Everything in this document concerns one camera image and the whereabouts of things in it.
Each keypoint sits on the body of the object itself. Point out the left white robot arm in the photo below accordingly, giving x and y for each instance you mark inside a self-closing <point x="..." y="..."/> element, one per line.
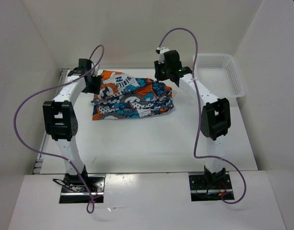
<point x="62" y="125"/>

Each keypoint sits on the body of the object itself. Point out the white plastic mesh basket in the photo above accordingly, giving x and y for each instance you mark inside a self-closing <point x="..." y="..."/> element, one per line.
<point x="219" y="73"/>

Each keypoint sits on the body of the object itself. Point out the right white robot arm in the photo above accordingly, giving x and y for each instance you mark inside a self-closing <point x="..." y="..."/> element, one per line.
<point x="214" y="112"/>

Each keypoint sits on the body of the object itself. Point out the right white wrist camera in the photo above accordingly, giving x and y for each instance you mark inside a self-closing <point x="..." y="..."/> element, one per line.
<point x="160" y="51"/>

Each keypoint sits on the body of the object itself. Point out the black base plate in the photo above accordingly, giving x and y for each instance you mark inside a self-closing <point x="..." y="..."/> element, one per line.
<point x="200" y="191"/>
<point x="77" y="193"/>

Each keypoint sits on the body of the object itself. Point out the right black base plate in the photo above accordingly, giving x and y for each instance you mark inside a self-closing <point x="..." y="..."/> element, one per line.
<point x="200" y="191"/>

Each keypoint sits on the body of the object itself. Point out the colourful patterned shorts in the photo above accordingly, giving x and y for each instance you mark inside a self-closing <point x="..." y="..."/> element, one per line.
<point x="122" y="96"/>

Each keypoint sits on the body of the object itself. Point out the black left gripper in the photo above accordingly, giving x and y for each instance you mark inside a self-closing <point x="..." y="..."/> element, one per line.
<point x="96" y="88"/>

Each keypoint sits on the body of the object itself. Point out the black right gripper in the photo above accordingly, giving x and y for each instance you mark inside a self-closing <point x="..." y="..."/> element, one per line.
<point x="157" y="74"/>

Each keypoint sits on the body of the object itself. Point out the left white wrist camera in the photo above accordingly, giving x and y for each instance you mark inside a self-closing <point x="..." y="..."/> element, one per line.
<point x="95" y="69"/>

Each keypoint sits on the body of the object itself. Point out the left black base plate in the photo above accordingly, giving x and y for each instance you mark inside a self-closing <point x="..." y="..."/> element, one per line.
<point x="77" y="193"/>

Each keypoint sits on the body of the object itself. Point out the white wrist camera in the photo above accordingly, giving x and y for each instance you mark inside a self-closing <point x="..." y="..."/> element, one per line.
<point x="160" y="51"/>
<point x="95" y="69"/>

